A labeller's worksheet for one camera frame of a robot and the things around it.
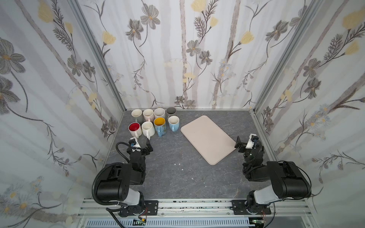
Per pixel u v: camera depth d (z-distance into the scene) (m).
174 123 1.01
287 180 0.45
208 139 1.03
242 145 0.80
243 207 0.73
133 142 0.74
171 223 0.70
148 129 0.99
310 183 0.43
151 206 0.74
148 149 0.82
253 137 0.76
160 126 0.98
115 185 0.44
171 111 1.08
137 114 1.06
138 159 0.68
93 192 0.42
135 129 1.01
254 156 0.68
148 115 1.05
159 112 1.11
